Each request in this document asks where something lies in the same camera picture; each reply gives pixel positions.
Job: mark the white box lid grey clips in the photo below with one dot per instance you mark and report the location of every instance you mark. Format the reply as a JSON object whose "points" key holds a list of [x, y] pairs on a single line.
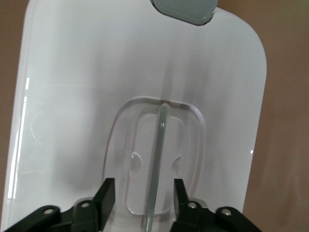
{"points": [[72, 72]]}

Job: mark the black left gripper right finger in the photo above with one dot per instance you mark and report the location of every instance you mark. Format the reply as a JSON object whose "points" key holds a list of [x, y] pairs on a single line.
{"points": [[190, 217]]}

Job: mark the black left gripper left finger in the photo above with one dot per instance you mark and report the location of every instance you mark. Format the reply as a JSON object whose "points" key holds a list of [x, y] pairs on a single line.
{"points": [[101, 207]]}

